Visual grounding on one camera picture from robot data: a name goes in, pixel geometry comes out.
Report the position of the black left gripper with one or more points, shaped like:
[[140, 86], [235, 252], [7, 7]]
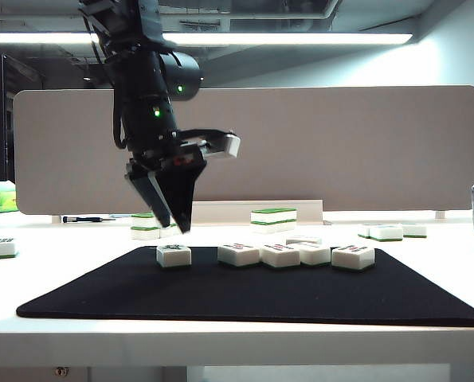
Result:
[[169, 157]]

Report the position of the bird mahjong tile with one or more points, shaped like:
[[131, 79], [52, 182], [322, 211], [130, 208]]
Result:
[[173, 258]]

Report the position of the red and green bamboo tile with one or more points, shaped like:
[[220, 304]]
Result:
[[352, 258], [238, 256], [280, 258]]

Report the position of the four-bamboo mahjong tile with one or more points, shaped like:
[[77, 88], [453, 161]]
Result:
[[303, 240]]

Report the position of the two-bamboo mahjong tile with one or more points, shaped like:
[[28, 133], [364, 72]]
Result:
[[315, 256]]

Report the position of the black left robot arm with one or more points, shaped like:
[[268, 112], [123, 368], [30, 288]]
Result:
[[145, 91]]

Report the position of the green-backed mahjong tile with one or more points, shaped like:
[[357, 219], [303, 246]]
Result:
[[287, 215], [172, 231], [264, 217], [141, 221], [145, 234], [287, 226], [265, 228]]

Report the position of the white bamboo mahjong tile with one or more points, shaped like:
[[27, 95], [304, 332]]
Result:
[[415, 231], [386, 233], [364, 231], [1, 248]]

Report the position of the black pen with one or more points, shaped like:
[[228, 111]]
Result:
[[81, 219]]

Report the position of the white divider foot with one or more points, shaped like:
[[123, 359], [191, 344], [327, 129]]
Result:
[[56, 219], [439, 215]]

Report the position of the black mouse mat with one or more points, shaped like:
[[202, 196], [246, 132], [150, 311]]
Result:
[[236, 294]]

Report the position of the ceiling spot lamp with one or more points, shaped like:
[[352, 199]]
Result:
[[87, 78]]

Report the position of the beige desk divider panel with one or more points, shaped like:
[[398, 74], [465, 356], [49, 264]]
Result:
[[340, 151]]

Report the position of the metal bolt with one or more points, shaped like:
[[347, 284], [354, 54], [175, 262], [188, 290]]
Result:
[[60, 371]]

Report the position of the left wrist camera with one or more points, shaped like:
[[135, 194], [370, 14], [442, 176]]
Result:
[[226, 146]]

